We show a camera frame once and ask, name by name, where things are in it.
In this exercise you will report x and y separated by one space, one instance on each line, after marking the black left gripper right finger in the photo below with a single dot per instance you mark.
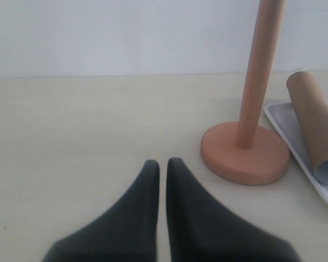
202 229

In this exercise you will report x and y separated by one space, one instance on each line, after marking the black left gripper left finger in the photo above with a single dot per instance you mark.
125 232

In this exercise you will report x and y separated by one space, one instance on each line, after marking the brown cardboard tube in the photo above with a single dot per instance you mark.
311 110

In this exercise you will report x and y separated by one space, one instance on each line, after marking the wooden paper towel holder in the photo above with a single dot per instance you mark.
245 152

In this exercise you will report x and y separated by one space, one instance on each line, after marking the white rectangular plastic tray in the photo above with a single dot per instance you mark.
283 118

